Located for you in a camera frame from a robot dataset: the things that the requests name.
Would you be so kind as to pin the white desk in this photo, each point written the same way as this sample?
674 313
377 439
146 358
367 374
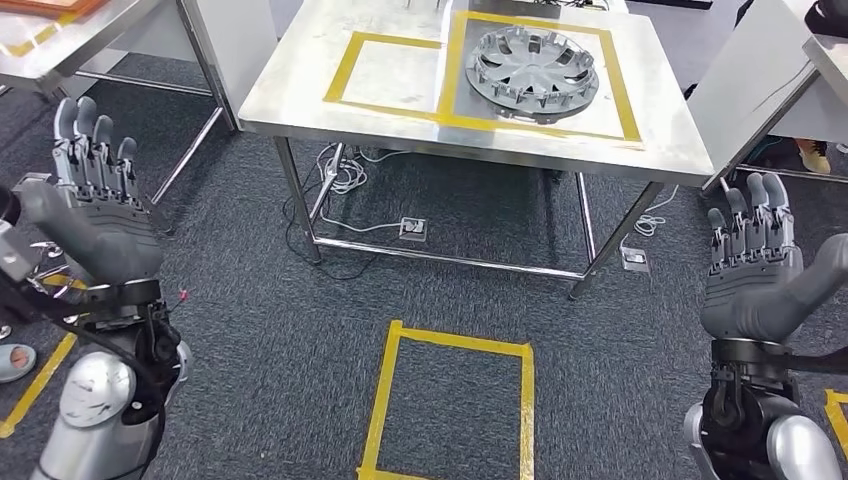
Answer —
245 40

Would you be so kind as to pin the yellow floor tape square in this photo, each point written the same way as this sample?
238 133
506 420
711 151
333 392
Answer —
836 417
457 341

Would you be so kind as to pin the black office chair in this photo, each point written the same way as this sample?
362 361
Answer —
743 12

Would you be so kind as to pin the chrome stool base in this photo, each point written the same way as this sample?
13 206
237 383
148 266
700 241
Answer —
46 250

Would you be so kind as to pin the wooden framed board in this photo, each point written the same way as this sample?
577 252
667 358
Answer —
46 6

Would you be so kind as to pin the tan shoe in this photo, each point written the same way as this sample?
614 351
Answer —
815 159

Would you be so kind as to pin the silver plastic wheel hubcap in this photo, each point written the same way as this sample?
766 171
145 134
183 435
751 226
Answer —
530 69

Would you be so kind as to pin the grey slipper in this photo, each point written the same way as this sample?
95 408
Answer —
16 361

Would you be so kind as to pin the steel floor socket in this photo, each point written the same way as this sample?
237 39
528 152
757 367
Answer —
414 229
634 260

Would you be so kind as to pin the steel workbench table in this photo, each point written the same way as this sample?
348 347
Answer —
391 73

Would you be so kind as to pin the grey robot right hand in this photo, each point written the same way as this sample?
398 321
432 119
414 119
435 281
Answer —
748 298

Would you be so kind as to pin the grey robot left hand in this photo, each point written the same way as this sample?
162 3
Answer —
112 245

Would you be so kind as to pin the black rounded object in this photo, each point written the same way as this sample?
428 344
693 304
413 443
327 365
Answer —
828 16

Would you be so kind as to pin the white desk side panel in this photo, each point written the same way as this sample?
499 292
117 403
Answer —
748 79

